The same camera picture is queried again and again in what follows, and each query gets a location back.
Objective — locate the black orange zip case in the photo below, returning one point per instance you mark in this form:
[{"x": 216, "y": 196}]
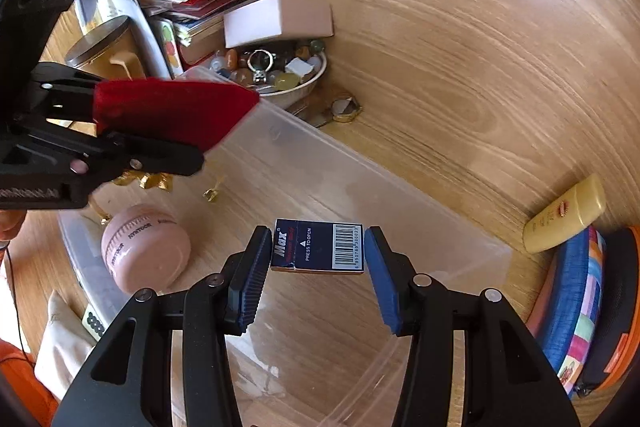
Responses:
[{"x": 620, "y": 297}]

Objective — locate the colourful blue pencil case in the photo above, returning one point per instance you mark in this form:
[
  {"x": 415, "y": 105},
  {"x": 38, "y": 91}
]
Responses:
[{"x": 570, "y": 307}]

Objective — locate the pink round jar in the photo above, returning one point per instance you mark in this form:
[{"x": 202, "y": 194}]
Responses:
[{"x": 145, "y": 252}]

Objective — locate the small gold earring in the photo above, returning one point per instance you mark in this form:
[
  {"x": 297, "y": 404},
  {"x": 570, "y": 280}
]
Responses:
[{"x": 209, "y": 194}]

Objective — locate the person's orange clothing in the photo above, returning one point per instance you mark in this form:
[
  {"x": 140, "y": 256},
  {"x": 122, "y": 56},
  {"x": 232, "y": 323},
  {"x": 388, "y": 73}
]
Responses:
[{"x": 15, "y": 387}]

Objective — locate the white cloth bag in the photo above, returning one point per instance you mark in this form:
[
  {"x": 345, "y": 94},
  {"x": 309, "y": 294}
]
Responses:
[{"x": 57, "y": 347}]

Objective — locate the red felt pouch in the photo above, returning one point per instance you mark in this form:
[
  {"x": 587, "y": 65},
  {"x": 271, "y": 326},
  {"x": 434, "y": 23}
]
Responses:
[{"x": 175, "y": 107}]

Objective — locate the wooden desktop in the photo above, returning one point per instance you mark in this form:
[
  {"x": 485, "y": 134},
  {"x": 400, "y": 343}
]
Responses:
[{"x": 450, "y": 57}]

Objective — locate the pink white box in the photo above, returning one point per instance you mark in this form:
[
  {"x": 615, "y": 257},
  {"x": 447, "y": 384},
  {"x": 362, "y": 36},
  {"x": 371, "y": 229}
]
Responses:
[{"x": 280, "y": 19}]

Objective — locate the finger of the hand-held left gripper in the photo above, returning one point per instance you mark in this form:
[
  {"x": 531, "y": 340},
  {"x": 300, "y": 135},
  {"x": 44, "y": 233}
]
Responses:
[
  {"x": 165, "y": 157},
  {"x": 65, "y": 99}
]

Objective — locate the yellow tube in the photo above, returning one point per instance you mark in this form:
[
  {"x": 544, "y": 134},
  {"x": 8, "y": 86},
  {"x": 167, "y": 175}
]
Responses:
[{"x": 565, "y": 217}]

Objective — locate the pile of polished stones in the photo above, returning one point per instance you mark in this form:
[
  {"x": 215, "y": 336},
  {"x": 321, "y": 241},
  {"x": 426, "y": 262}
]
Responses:
[{"x": 235, "y": 72}]

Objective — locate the gold foil wrappers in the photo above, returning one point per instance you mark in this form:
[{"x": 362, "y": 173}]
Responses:
[{"x": 150, "y": 181}]

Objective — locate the fruit print booklet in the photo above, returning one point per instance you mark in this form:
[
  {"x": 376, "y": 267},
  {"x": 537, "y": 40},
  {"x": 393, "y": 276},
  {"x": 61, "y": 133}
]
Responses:
[{"x": 170, "y": 49}]

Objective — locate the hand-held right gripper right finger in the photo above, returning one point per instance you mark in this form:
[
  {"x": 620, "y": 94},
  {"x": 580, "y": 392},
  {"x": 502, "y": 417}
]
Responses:
[{"x": 384, "y": 287}]

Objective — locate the clear plastic bin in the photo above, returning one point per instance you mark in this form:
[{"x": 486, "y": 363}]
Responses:
[{"x": 350, "y": 187}]

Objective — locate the mahjong tile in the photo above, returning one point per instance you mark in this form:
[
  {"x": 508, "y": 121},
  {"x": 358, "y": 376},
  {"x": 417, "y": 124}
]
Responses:
[{"x": 92, "y": 322}]

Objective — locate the dark blue small box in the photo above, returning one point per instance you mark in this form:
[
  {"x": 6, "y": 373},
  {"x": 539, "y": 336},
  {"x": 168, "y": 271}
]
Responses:
[{"x": 320, "y": 247}]

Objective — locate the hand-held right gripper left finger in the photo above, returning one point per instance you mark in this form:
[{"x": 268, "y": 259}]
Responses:
[{"x": 248, "y": 287}]

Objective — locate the gold octagonal watch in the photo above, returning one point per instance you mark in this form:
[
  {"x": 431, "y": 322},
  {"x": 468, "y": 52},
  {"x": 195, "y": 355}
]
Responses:
[{"x": 345, "y": 109}]

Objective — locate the silver stand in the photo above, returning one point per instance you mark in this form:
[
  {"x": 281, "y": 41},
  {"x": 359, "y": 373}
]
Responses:
[{"x": 145, "y": 37}]

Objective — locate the white bowl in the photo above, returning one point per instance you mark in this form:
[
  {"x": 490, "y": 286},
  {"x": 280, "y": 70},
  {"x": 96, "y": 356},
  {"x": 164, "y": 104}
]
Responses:
[{"x": 295, "y": 94}]

